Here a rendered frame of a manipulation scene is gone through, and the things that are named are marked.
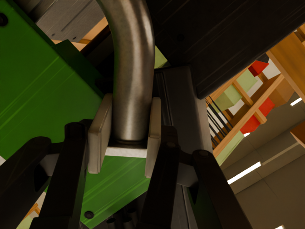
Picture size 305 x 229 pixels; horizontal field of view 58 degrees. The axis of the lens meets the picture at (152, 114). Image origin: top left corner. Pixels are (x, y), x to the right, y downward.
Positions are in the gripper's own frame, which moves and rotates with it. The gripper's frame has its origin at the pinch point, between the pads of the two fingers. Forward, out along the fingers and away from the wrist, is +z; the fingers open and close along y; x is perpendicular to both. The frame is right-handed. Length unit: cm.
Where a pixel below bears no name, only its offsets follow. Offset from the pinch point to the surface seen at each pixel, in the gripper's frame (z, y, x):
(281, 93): 349, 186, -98
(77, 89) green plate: 4.3, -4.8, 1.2
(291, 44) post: 74, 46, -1
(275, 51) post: 74, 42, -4
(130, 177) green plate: 4.3, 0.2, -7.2
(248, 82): 331, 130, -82
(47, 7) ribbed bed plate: 6.4, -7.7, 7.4
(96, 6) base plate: 65, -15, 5
